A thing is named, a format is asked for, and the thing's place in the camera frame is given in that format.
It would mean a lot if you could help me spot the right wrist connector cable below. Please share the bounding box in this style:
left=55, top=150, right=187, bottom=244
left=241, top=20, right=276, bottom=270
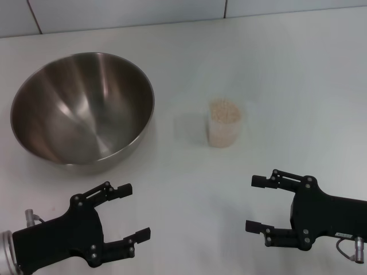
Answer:
left=336, top=236, right=365, bottom=263

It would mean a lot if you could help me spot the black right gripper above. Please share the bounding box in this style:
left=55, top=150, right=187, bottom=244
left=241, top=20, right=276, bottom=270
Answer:
left=245, top=168, right=367, bottom=252

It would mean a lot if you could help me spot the left wrist connector cable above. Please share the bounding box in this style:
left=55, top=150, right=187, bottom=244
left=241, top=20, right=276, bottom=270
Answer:
left=24, top=209, right=46, bottom=229

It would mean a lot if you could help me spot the large stainless steel bowl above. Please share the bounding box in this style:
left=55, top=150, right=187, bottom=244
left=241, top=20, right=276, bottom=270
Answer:
left=10, top=52, right=156, bottom=175

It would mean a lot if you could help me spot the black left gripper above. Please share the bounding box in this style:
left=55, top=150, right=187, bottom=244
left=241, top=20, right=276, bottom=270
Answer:
left=13, top=180, right=151, bottom=269

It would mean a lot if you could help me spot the plastic cup of grains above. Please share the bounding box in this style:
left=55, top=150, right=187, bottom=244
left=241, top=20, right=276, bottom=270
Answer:
left=206, top=99, right=242, bottom=148

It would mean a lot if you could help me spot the wrist connector cable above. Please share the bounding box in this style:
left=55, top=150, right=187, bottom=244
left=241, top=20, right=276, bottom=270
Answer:
left=336, top=236, right=365, bottom=263
left=24, top=209, right=46, bottom=229

